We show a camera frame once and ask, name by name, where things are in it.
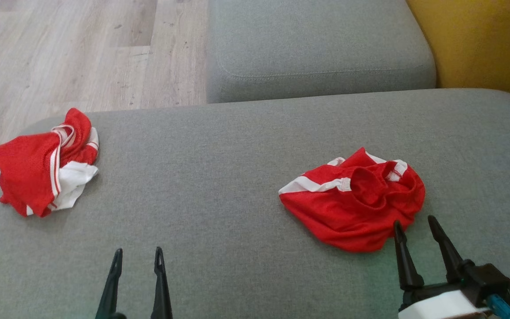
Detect red shorts with white stripe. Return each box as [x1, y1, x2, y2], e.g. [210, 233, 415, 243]
[278, 147, 426, 253]

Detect blue cable connector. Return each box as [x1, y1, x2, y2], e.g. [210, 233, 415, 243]
[485, 294, 510, 319]

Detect red jersey with white panel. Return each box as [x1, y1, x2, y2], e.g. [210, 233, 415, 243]
[0, 108, 100, 218]

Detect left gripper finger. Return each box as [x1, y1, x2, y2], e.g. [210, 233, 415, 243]
[151, 247, 174, 319]
[95, 248, 126, 319]

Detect large grey sofa seat cushion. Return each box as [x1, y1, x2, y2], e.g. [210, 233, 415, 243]
[0, 88, 510, 319]

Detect medium grey sofa seat cushion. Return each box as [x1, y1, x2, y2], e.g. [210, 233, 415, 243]
[205, 0, 437, 104]

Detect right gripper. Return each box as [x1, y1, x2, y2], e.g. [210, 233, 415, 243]
[393, 215, 510, 319]

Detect yellow sofa backrest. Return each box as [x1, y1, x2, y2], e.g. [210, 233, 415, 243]
[406, 0, 510, 110]

